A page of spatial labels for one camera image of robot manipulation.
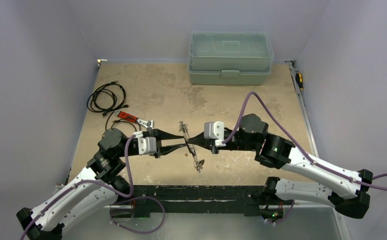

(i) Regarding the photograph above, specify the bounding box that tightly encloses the keyring with keys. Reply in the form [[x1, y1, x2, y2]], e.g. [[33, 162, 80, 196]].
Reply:
[[179, 121, 205, 174]]

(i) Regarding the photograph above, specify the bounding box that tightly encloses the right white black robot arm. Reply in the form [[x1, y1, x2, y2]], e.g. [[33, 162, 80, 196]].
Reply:
[[187, 113, 373, 219]]

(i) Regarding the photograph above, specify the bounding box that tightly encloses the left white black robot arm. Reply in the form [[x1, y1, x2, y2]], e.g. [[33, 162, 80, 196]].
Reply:
[[16, 128, 181, 240]]

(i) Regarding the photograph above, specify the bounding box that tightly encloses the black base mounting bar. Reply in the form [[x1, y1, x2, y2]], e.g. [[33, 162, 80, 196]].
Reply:
[[99, 184, 295, 219]]

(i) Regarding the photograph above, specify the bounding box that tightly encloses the green plastic toolbox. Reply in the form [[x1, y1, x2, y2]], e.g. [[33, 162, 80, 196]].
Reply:
[[187, 31, 275, 86]]

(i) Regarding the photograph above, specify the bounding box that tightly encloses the yellow black screwdriver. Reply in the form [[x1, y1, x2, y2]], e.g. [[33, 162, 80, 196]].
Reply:
[[295, 72, 304, 91]]

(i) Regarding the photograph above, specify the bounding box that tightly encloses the red handled adjustable wrench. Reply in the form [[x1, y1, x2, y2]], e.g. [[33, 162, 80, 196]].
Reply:
[[113, 110, 154, 129]]

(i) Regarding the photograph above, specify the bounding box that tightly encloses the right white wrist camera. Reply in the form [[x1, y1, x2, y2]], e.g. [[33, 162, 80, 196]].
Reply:
[[203, 121, 226, 147]]

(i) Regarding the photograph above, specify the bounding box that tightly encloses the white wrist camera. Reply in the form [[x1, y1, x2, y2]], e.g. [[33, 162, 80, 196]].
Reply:
[[133, 131, 158, 155], [203, 121, 226, 147]]

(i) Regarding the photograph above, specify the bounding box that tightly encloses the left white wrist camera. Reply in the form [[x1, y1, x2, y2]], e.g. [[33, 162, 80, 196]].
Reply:
[[133, 131, 158, 155]]

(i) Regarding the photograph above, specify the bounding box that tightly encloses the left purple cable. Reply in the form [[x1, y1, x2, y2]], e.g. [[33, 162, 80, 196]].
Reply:
[[19, 135, 137, 240]]

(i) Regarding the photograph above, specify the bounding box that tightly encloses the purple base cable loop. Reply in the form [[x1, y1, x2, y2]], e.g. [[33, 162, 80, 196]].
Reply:
[[109, 196, 166, 235]]

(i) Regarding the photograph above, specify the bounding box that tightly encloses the black coiled cable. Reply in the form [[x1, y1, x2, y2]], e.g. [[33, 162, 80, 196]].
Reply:
[[86, 81, 142, 146]]

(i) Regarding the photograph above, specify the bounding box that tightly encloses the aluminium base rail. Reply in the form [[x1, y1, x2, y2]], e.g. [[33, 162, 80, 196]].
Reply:
[[53, 184, 66, 196]]

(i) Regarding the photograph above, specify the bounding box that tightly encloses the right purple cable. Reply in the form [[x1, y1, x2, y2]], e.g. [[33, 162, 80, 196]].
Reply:
[[221, 91, 387, 192]]

